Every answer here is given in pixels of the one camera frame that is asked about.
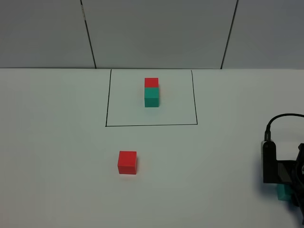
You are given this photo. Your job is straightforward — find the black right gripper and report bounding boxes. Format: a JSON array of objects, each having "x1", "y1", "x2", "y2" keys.
[{"x1": 291, "y1": 143, "x2": 304, "y2": 225}]

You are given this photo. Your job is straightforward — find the green template block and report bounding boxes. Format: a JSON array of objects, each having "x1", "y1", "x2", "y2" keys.
[{"x1": 144, "y1": 87, "x2": 160, "y2": 107}]

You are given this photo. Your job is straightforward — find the red template block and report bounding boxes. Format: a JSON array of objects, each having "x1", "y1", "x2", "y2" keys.
[{"x1": 144, "y1": 77, "x2": 159, "y2": 88}]

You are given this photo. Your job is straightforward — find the white template sheet black outline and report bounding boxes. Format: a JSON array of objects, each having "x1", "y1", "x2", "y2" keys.
[{"x1": 106, "y1": 69, "x2": 197, "y2": 126}]

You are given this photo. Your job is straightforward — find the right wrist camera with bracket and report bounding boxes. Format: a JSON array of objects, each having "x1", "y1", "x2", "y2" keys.
[{"x1": 261, "y1": 141, "x2": 296, "y2": 185}]

